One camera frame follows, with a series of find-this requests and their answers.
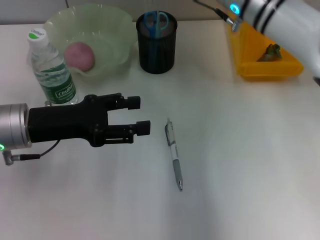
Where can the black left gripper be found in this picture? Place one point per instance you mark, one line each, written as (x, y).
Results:
(65, 122)

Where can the silver white ballpoint pen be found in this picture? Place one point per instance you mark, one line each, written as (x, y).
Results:
(173, 152)

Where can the pink peach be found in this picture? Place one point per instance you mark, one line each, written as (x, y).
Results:
(80, 57)

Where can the clear green-label water bottle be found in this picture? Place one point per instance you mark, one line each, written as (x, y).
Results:
(55, 80)

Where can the light blue scissors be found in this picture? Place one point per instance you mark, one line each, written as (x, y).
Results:
(156, 23)

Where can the green plastic wrapper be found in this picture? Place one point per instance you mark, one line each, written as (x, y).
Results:
(271, 53)

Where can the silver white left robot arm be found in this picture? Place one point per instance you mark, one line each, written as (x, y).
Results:
(12, 125)

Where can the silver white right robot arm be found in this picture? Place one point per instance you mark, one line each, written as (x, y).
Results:
(282, 27)

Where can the black mesh pen holder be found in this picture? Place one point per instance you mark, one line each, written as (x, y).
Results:
(156, 60)

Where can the translucent green fruit bowl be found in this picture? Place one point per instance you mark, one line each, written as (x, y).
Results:
(110, 42)

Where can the yellow plastic storage bin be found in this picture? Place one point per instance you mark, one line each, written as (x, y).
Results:
(265, 70)

